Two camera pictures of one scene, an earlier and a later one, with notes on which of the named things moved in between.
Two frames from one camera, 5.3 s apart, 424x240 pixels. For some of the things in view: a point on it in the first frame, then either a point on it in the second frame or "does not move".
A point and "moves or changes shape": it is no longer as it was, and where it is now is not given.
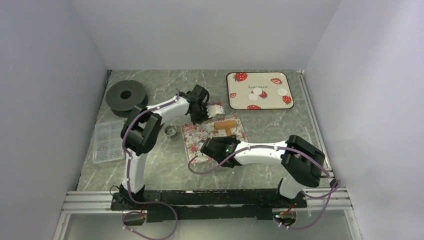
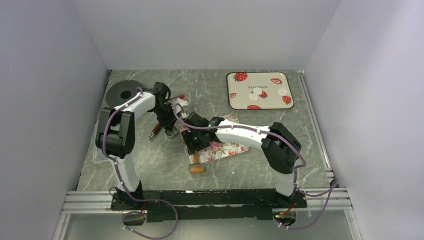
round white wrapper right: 282,91 does not move
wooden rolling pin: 226,125 moves or changes shape
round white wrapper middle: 257,91 does not move
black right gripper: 225,140 to 192,147
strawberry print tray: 258,90 does not move
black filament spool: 122,96 does not move
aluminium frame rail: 88,202 does not move
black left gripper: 204,109 to 169,123
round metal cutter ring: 170,131 does not move
